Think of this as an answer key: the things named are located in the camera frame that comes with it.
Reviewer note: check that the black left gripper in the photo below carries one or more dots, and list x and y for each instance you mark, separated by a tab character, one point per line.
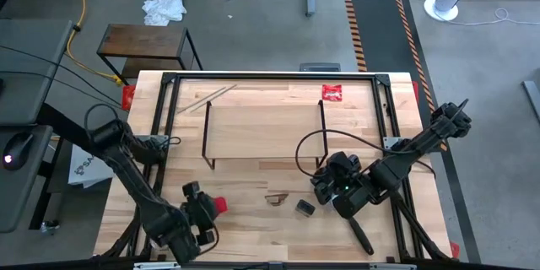
196	213

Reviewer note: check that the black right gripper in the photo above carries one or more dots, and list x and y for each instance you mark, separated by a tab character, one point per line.
352	198

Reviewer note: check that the green rectangular spice tin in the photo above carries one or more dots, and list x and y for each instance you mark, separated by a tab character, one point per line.
304	208

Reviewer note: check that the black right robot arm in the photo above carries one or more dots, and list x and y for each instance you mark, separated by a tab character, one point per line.
422	143

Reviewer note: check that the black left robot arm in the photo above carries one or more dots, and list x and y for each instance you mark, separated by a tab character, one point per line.
126	164

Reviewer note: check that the black plastic ladle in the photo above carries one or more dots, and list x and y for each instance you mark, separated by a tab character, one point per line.
362	238

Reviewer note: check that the red snack packet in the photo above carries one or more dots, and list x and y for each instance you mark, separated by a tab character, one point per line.
332	93

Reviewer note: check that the white paper bag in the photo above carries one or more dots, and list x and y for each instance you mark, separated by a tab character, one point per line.
90	169

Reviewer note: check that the small metal caster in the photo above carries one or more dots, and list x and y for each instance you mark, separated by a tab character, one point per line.
50	226

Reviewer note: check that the black mat with striped edges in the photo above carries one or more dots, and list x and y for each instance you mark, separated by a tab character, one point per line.
379	34

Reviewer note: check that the black diagonal bar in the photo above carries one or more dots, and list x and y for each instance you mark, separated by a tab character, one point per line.
63	126

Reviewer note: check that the brown wooden side table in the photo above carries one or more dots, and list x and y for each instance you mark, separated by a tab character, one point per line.
139	41

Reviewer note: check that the black computer mouse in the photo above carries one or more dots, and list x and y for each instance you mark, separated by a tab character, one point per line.
17	152

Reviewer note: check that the white crumpled cloth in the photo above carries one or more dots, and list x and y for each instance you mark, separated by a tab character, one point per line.
162	10

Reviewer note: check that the grey metal bar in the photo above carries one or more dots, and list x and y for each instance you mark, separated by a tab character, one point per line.
532	101

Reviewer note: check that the grey desk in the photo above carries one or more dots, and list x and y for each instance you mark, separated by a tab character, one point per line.
29	71

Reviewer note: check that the silver metal bracket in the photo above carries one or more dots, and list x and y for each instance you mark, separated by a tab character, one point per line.
392	266
156	266

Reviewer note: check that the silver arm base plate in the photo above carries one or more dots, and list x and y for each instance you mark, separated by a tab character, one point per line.
392	142
147	138

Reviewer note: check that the wooden shelf with black frame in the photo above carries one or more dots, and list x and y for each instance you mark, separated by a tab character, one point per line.
266	131

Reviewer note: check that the grey metal bracket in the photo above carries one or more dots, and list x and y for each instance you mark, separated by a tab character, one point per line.
320	67

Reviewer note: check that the black aluminium table frame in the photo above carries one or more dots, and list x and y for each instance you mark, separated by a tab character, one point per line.
274	77

